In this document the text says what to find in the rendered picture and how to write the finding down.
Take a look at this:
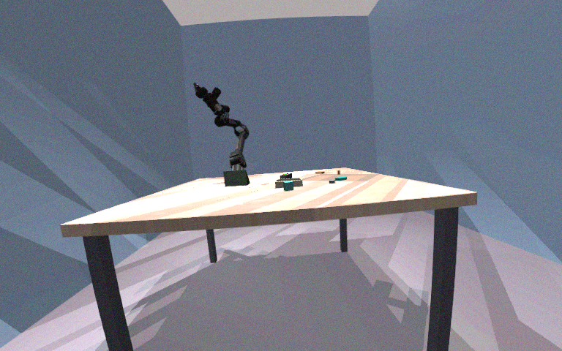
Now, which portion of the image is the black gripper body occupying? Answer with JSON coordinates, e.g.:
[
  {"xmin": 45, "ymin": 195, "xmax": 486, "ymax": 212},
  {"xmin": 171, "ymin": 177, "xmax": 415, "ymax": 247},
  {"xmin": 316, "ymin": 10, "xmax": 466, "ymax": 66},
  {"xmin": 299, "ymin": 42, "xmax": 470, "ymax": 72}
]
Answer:
[{"xmin": 195, "ymin": 87, "xmax": 218, "ymax": 109}]

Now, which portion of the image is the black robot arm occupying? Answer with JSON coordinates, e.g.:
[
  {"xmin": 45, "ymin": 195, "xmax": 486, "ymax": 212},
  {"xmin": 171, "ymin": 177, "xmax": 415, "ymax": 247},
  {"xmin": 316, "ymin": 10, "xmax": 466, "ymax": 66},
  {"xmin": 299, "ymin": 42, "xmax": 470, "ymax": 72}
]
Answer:
[{"xmin": 209, "ymin": 87, "xmax": 249, "ymax": 170}]

